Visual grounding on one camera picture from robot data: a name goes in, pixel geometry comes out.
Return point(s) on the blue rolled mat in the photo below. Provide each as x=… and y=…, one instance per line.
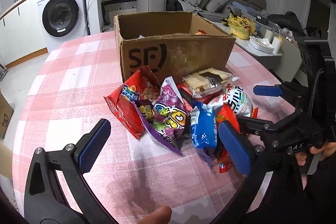
x=239, y=5

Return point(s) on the person's right hand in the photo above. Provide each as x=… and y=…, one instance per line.
x=325, y=151

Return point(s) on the cardboard box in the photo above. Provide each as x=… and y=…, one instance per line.
x=183, y=56

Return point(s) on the white washing machine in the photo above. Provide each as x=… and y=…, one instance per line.
x=60, y=16

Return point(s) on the black and white patterned rug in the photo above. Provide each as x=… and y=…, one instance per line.
x=119, y=6

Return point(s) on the blue cookie packet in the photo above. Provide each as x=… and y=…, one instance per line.
x=203, y=129

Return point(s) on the black jacket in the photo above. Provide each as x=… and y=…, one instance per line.
x=288, y=20

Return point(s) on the yellow plastic bag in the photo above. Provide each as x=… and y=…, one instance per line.
x=240, y=26

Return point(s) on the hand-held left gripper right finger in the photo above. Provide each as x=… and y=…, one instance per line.
x=233, y=145

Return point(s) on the grey garment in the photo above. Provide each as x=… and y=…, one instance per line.
x=187, y=2

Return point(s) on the orange spicy snack packet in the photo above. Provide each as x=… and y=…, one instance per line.
x=200, y=33

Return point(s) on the grey coffee table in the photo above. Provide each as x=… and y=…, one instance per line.
x=244, y=44

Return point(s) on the person's left hand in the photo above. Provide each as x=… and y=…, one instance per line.
x=155, y=216

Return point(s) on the white kitchen cabinet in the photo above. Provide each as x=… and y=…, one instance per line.
x=23, y=29

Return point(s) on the white dish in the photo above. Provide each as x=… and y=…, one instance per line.
x=258, y=47

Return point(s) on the large red chip packet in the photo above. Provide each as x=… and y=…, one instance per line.
x=126, y=111

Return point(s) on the small red snack packet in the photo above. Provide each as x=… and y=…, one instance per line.
x=228, y=113

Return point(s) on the pink checked tablecloth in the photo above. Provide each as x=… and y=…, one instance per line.
x=78, y=77

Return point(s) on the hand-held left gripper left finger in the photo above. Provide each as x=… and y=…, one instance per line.
x=94, y=145

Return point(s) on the dark clothes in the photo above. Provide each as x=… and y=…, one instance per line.
x=173, y=1

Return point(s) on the clear cracker packet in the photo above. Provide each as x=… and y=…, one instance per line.
x=202, y=82

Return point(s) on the white bottle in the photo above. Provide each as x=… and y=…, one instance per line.
x=269, y=34
x=277, y=44

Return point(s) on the white and red snack bag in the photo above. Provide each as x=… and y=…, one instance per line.
x=236, y=103

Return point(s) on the white cloth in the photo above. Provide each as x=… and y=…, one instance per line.
x=107, y=28

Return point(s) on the flat cardboard carton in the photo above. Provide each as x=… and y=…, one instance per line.
x=5, y=116

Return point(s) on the grey sofa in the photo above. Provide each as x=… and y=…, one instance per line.
x=152, y=1

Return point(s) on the purple candy packet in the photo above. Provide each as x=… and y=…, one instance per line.
x=168, y=111

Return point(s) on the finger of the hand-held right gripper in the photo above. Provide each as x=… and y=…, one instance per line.
x=252, y=123
x=267, y=90

